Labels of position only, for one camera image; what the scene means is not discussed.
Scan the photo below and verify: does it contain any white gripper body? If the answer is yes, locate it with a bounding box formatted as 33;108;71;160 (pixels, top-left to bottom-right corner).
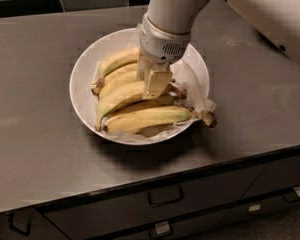
139;14;191;64

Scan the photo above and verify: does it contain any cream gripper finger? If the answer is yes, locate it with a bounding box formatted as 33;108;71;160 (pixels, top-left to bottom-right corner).
142;63;173;99
136;53;151;82

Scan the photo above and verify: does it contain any yellow banana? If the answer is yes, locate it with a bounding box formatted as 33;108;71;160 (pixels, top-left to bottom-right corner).
103;106;217;133
94;81;187;131
97;47;139;78
99;71;136;98
91;63;137;97

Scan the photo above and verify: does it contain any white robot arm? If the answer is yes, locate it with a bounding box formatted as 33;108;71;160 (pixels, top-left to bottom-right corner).
137;0;300;99

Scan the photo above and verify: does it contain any large white bowl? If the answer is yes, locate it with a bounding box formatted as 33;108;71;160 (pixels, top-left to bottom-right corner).
69;28;216;146

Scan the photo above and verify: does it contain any middle dark drawer front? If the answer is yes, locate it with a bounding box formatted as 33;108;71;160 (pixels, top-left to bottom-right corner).
46;165;263;240

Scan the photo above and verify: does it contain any dark drawer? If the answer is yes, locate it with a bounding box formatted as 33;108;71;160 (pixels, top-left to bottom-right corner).
46;165;263;240
0;208;69;240
116;185;300;240
243;155;300;199

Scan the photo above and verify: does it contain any lower dark drawer front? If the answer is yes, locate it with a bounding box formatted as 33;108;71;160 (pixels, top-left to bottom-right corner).
116;185;300;240

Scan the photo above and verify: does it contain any right dark drawer front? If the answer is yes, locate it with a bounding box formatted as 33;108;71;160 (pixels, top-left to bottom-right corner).
243;155;300;199

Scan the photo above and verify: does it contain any left dark drawer front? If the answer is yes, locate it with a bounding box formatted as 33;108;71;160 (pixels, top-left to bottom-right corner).
0;208;69;240

